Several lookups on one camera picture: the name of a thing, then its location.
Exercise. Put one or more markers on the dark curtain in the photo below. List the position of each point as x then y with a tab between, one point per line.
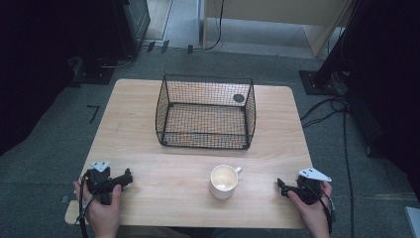
386	82
36	66

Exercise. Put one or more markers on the person's right hand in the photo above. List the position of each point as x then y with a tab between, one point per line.
315	214

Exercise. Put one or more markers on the black stand base plate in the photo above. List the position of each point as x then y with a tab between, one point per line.
317	84
94	74

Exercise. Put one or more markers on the light wooden furniture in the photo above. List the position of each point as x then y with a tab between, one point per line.
280	13

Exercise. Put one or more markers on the person's dark clothing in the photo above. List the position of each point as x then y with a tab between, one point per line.
198	233

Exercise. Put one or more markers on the white cup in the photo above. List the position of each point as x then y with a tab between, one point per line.
224	185

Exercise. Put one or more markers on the black cabinet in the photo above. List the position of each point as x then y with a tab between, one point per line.
132	26

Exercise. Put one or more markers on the black round disc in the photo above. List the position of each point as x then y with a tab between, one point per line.
238	97

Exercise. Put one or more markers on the white flat object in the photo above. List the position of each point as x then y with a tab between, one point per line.
414	221

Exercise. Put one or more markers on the grey tape piece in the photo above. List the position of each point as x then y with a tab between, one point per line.
65	199

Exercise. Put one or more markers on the black tape strip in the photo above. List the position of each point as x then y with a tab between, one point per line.
190	49

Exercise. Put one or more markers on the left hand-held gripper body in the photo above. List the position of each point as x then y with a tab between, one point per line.
99	180

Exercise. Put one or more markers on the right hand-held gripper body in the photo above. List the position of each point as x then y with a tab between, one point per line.
308	191

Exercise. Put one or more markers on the person's left hand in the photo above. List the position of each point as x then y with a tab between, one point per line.
102	214

